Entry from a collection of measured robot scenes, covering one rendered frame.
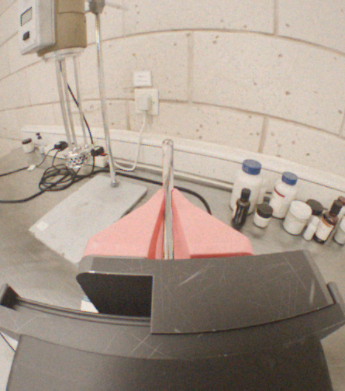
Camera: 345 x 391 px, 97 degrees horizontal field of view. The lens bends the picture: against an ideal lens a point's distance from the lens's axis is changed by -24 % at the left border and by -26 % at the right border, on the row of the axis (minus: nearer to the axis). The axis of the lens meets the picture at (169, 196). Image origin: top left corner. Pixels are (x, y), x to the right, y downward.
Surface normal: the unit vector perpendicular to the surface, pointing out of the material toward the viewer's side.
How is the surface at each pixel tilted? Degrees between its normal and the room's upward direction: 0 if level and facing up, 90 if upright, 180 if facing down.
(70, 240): 0
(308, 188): 90
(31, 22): 90
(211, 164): 90
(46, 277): 0
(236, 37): 90
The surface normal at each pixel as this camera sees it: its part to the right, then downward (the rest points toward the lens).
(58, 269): 0.00, -0.81
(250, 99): -0.42, 0.54
